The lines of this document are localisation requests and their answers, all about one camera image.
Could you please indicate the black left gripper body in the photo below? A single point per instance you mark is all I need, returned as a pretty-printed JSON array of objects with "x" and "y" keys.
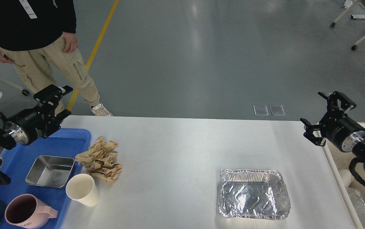
[{"x": 28, "y": 125}]

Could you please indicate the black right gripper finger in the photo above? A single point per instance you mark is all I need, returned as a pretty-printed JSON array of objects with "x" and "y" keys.
[
  {"x": 310, "y": 130},
  {"x": 338, "y": 102}
]

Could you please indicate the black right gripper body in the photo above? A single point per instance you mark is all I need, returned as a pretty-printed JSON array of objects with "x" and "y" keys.
[{"x": 342, "y": 131}]

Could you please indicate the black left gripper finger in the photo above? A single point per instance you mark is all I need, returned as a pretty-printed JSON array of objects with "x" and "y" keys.
[
  {"x": 51, "y": 95},
  {"x": 62, "y": 115}
]

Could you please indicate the square steel tray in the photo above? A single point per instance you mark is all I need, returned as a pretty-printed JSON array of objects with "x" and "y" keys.
[{"x": 50, "y": 171}]

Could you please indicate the brown paper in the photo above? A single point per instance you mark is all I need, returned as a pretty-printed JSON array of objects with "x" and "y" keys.
[{"x": 100, "y": 160}]

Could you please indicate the cream paper cup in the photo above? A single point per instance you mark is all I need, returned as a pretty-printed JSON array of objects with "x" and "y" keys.
[{"x": 82, "y": 188}]

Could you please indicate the pink mug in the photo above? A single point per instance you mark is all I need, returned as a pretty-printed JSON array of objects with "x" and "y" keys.
[{"x": 29, "y": 212}]

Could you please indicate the aluminium foil tray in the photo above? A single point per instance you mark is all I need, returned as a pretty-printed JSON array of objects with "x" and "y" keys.
[{"x": 253, "y": 194}]

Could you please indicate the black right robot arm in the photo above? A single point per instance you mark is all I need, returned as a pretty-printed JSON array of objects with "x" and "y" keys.
[{"x": 357, "y": 164}]

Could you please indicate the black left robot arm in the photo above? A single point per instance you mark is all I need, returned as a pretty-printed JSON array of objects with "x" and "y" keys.
[{"x": 7, "y": 142}]

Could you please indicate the person's left hand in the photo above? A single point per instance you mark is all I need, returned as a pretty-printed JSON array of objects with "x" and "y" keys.
[{"x": 71, "y": 42}]

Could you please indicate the cream plastic bin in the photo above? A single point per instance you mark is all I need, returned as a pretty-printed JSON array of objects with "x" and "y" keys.
[{"x": 339, "y": 161}]

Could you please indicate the clear floor plate right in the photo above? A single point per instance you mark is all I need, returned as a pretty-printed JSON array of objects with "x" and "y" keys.
[{"x": 277, "y": 110}]

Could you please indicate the clear floor plate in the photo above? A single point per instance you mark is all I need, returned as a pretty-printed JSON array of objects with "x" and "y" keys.
[
  {"x": 261, "y": 110},
  {"x": 277, "y": 110}
]

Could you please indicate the blue plastic tray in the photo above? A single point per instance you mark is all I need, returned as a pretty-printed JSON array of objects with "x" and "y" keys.
[{"x": 67, "y": 142}]

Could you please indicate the clear floor plate left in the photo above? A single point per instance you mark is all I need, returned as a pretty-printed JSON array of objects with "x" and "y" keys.
[{"x": 261, "y": 110}]

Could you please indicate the person in black top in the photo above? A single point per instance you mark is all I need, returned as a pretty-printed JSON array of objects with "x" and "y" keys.
[{"x": 31, "y": 36}]

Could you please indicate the clear plastic bag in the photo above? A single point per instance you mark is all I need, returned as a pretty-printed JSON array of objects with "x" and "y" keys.
[{"x": 358, "y": 203}]

